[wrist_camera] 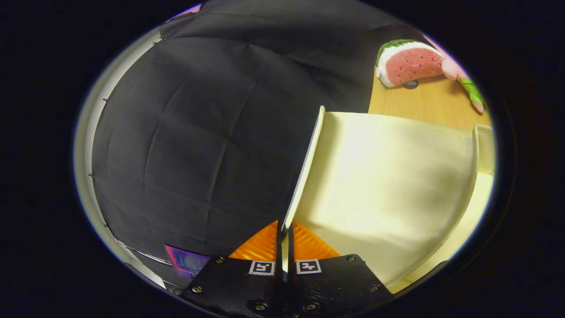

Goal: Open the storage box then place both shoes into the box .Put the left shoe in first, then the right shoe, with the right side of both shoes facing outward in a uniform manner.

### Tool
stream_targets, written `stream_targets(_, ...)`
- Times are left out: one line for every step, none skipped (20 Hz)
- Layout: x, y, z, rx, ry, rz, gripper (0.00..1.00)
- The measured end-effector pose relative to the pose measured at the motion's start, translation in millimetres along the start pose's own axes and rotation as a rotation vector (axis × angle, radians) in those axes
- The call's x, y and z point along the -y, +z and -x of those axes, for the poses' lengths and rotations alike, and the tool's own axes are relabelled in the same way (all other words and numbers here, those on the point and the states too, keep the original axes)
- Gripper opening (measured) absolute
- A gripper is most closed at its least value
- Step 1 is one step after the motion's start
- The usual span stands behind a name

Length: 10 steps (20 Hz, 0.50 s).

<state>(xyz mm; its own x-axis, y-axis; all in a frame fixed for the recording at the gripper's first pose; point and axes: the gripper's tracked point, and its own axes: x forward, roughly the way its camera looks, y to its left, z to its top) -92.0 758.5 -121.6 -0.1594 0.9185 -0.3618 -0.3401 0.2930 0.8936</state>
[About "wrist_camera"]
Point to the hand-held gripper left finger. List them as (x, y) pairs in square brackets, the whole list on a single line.
[(238, 282)]

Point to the grey fabric storage box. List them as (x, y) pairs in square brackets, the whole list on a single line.
[(388, 185)]

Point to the pink starfish plush toy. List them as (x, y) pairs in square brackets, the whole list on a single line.
[(468, 84)]

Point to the purple screen device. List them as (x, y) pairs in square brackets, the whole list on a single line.
[(187, 261)]

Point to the watermelon slice plush toy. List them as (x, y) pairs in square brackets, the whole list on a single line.
[(410, 64)]

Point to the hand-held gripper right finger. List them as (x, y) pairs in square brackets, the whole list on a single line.
[(335, 282)]

